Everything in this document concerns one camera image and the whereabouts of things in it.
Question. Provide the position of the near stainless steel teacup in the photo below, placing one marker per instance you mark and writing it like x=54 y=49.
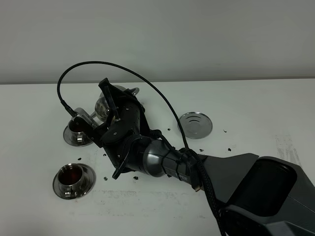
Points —
x=70 y=179

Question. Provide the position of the near stainless steel saucer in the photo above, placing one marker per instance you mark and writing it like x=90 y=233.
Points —
x=88 y=183

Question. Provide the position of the stainless steel teapot coaster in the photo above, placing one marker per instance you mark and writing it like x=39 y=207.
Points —
x=196 y=125

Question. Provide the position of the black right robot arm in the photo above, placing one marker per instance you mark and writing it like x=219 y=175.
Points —
x=248 y=195

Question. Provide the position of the stainless steel teacup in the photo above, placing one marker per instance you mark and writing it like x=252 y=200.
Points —
x=76 y=132
x=70 y=179

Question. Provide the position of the far stainless steel saucer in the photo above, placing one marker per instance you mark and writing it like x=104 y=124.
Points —
x=70 y=140

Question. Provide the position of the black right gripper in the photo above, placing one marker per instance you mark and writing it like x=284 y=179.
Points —
x=125 y=134

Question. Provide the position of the far stainless steel teacup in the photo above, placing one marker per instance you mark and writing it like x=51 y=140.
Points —
x=76 y=132

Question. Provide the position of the stainless steel saucer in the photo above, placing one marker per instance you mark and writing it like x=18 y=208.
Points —
x=88 y=183
x=70 y=140

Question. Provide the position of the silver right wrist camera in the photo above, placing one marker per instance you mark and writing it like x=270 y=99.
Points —
x=85 y=122

